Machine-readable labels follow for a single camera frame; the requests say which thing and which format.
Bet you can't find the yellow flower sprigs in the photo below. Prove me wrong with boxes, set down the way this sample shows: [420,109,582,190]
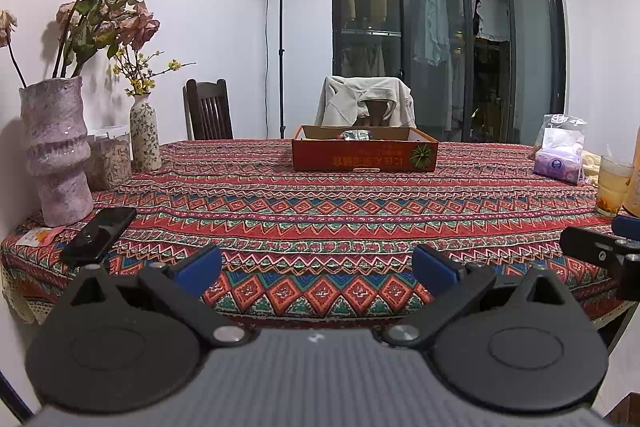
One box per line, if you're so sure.
[111,49,198,98]

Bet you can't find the clear storage jar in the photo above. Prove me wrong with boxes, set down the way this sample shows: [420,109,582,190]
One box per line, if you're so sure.
[86,125,133,191]

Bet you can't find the white lace cloth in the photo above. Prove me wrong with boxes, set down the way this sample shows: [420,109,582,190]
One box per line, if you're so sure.
[0,264,48,325]

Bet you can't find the clear plastic bag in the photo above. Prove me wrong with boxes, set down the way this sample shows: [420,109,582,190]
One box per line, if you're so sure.
[539,113,587,150]

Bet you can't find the orange and white packet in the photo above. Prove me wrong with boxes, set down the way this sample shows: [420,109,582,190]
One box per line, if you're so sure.
[15,227,63,247]

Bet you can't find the black framed glass door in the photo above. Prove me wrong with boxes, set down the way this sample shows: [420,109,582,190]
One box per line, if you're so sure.
[331,0,568,146]

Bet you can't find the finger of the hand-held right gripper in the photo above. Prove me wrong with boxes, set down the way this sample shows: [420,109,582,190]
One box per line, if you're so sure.
[560,226,640,269]
[612,214,640,240]

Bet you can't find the small floral vase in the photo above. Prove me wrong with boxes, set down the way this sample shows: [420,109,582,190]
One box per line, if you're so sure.
[129,93,163,172]

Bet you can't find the beige jacket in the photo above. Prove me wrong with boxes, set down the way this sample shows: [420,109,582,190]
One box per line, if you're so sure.
[314,76,416,129]

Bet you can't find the large pink ceramic vase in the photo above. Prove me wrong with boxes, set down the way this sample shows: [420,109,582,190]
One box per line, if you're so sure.
[19,76,95,228]

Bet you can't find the yellow kettle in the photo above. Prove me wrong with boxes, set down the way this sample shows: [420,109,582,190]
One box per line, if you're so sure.
[620,123,640,219]

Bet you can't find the purple tissue pack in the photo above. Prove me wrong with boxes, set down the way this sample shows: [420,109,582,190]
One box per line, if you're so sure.
[532,147,583,184]

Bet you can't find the brown chair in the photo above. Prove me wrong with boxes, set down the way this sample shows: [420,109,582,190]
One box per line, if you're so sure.
[356,99,393,128]

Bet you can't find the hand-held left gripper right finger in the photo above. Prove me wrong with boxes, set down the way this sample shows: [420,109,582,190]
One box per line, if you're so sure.
[382,244,578,348]

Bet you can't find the black phone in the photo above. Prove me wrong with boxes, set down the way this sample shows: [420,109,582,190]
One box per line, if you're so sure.
[60,206,138,264]

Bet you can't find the red cardboard box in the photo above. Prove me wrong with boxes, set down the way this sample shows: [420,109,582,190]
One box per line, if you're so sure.
[291,125,440,172]

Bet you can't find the studio light on stand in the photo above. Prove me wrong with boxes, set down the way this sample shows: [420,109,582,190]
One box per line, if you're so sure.
[261,0,293,140]

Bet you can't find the red patterned tablecloth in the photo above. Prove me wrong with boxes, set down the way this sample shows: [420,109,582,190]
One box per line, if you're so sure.
[0,138,640,330]

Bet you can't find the cream plastic bag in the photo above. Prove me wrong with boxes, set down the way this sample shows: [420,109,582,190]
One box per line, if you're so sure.
[580,150,601,185]

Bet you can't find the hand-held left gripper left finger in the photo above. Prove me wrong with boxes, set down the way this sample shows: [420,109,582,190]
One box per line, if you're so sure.
[57,244,251,348]

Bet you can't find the dark wooden chair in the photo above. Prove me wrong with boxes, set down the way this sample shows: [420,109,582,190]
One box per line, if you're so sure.
[182,78,234,141]

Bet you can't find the glass of drink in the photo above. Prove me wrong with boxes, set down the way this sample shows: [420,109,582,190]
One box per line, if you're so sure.
[594,154,635,218]

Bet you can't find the hanging light blue garment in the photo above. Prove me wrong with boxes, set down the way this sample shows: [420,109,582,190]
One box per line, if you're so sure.
[414,0,451,66]

